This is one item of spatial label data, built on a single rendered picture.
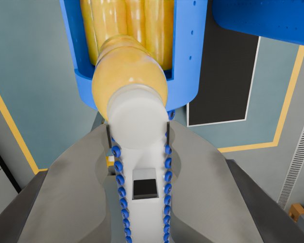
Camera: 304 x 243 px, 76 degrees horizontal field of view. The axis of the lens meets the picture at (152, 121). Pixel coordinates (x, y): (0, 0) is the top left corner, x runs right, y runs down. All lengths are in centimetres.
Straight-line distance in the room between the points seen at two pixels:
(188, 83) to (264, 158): 217
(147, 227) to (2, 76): 152
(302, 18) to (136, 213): 102
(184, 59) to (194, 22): 6
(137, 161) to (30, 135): 142
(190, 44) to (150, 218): 94
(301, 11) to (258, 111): 139
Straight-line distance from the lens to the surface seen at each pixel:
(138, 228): 121
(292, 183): 303
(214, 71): 157
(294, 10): 82
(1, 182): 233
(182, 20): 35
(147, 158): 83
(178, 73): 36
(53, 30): 166
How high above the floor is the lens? 156
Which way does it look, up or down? 60 degrees down
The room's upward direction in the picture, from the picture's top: 172 degrees clockwise
